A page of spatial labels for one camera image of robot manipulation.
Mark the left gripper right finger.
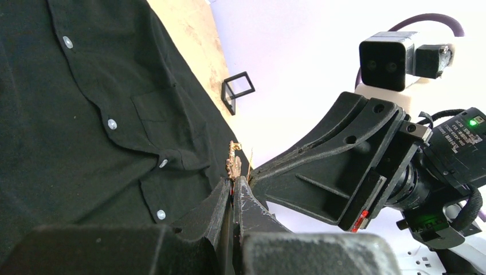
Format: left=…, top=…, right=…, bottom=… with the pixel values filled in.
left=233, top=176, right=401, bottom=274

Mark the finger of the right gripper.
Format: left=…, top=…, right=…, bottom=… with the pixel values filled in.
left=249, top=92, right=403, bottom=187
left=258, top=172, right=387, bottom=232

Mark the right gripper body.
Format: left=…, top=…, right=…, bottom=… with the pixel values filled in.
left=338, top=107, right=485, bottom=250

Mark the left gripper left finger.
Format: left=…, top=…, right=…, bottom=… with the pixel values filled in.
left=1, top=179, right=232, bottom=274

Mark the gold leaf brooch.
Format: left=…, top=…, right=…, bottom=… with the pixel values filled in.
left=226, top=140, right=242, bottom=181

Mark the black button-up shirt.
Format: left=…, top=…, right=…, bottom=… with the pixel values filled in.
left=1, top=1, right=236, bottom=261

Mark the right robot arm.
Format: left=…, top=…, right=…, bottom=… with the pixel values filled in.
left=249, top=92, right=485, bottom=274

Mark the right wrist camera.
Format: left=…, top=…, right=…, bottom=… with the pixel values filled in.
left=357, top=32, right=455, bottom=92

